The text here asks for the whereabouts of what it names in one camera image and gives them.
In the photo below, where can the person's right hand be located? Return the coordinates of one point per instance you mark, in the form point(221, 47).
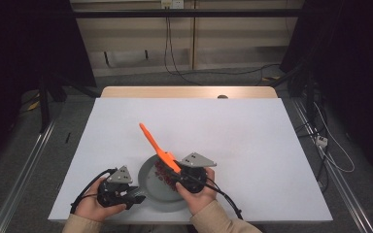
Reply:
point(200, 200)

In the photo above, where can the white power strip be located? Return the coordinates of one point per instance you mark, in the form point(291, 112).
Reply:
point(321, 141)

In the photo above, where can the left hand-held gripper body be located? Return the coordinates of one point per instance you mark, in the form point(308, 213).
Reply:
point(113, 194)

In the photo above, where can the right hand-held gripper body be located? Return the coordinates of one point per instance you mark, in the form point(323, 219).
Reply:
point(192, 178)

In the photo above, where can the white wall socket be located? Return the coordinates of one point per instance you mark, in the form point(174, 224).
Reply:
point(172, 4)

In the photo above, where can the beige wooden cabinet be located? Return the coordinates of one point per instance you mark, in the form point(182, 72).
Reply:
point(223, 42)

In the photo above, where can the red kidney beans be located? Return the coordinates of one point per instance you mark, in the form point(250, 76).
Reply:
point(163, 173)

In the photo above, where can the black curtain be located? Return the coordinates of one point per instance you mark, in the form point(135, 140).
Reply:
point(29, 42)
point(353, 48)

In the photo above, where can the grey dustpan with orange edge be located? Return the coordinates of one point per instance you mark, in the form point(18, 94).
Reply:
point(152, 187)

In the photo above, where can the person's left hand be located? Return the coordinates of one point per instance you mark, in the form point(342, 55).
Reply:
point(90, 207)

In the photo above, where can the orange brush with grey bristles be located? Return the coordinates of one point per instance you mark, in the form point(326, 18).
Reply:
point(157, 147)

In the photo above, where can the metal floor rail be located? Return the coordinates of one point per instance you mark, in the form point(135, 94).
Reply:
point(22, 174)
point(343, 187)

